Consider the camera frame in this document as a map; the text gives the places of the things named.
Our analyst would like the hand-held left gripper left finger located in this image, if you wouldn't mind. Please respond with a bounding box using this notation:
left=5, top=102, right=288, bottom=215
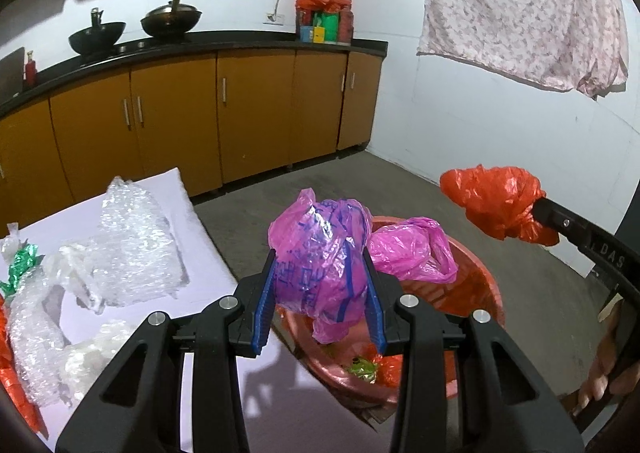
left=55, top=249, right=278, bottom=453

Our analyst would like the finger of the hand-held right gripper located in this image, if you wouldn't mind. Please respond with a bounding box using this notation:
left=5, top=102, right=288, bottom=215
left=532, top=197, right=601, bottom=259

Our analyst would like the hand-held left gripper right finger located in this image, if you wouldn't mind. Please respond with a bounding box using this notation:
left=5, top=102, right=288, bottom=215
left=361, top=249, right=586, bottom=453

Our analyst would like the plain pink plastic bag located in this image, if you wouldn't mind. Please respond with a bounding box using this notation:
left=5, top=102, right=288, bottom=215
left=367, top=217, right=458, bottom=284

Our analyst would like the pink printed plastic bag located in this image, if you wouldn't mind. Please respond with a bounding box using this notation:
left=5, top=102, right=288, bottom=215
left=268, top=188, right=373, bottom=345

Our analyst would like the red plastic basin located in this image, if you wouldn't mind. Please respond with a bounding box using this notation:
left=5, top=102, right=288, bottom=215
left=277, top=215, right=505, bottom=406

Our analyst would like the large bubble wrap sheet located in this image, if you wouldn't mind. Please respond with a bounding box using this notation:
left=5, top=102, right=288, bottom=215
left=97, top=176, right=191, bottom=308

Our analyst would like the white bubble wrap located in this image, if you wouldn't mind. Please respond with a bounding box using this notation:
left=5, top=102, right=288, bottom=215
left=60, top=320, right=141, bottom=401

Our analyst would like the bubble wrap piece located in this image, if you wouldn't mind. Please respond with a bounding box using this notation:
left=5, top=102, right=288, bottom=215
left=7, top=278, right=71, bottom=409

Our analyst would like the green foil wrapper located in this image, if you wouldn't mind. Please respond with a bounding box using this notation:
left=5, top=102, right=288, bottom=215
left=0, top=243, right=43, bottom=296

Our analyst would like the person's right hand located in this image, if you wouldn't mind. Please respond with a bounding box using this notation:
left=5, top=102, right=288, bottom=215
left=574, top=305, right=626, bottom=416

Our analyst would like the green gold snack wrapper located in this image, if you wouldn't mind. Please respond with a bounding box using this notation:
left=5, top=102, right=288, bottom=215
left=347, top=355, right=378, bottom=381

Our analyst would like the small orange plastic bag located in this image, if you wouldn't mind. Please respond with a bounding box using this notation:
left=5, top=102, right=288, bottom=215
left=375, top=353, right=403, bottom=389

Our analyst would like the orange lower kitchen cabinet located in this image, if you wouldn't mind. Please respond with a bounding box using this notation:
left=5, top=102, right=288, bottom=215
left=0, top=50, right=386, bottom=234

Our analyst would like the floral hanging cloth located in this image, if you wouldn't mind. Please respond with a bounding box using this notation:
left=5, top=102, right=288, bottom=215
left=416, top=0, right=630, bottom=100

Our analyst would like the black kitchen countertop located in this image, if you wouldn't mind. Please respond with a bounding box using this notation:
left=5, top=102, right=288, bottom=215
left=0, top=30, right=389, bottom=118

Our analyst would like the black cooktop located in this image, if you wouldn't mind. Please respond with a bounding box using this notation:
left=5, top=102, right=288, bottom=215
left=82, top=39, right=166, bottom=56

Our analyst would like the wok with spatula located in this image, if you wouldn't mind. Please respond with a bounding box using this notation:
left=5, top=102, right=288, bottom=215
left=140, top=0, right=203, bottom=38

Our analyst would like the red plastic bag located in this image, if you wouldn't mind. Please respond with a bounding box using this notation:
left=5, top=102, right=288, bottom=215
left=295, top=0, right=353, bottom=14

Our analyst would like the black wok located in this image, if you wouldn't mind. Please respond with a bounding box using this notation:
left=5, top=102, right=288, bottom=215
left=68, top=8, right=127, bottom=55

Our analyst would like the dark cutting board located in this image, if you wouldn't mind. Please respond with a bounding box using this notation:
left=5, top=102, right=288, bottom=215
left=0, top=47, right=26, bottom=104

